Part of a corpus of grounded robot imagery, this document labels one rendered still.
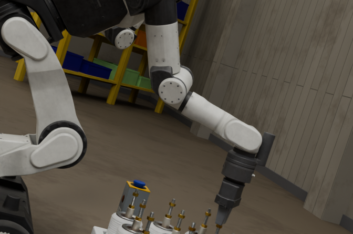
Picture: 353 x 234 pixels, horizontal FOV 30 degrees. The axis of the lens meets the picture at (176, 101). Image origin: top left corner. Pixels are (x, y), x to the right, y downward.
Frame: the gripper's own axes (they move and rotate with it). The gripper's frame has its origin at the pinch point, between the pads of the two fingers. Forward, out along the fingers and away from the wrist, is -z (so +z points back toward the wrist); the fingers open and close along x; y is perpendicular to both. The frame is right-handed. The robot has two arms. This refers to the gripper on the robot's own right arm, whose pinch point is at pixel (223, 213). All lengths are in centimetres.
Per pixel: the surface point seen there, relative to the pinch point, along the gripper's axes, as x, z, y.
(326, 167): -305, -1, 1
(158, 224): -2.5, -10.8, -18.2
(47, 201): -65, -36, -86
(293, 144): -392, 1, -38
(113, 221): 7.0, -12.9, -28.6
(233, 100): -530, 16, -135
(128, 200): -9.6, -9.3, -32.0
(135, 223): 14.0, -9.0, -19.7
